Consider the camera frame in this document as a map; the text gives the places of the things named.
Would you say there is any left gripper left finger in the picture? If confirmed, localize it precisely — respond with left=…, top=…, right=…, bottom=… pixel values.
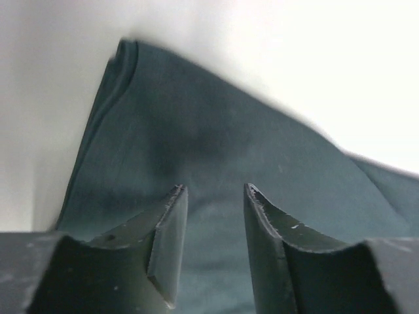
left=88, top=184, right=188, bottom=309

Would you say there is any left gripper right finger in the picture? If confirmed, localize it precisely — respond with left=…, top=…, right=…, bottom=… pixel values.
left=244, top=184, right=365, bottom=313

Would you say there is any black t shirt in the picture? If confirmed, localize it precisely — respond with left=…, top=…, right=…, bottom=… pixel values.
left=57, top=39, right=418, bottom=313

